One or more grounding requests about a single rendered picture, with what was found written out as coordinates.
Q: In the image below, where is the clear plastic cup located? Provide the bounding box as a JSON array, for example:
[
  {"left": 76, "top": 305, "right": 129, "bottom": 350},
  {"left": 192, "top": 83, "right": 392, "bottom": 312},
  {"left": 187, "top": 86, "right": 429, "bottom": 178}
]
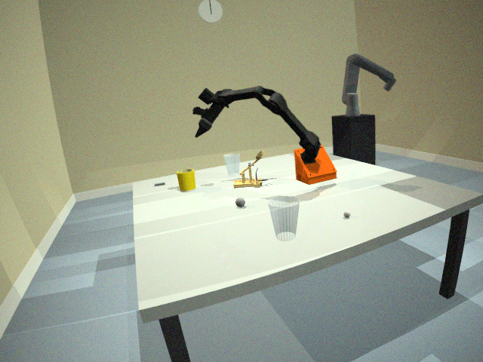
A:
[
  {"left": 268, "top": 196, "right": 300, "bottom": 241},
  {"left": 223, "top": 153, "right": 240, "bottom": 176}
]

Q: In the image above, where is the yellow mug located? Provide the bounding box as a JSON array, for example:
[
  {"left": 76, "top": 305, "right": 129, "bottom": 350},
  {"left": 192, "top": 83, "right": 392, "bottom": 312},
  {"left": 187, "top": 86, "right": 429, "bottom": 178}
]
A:
[{"left": 177, "top": 169, "right": 195, "bottom": 192}]

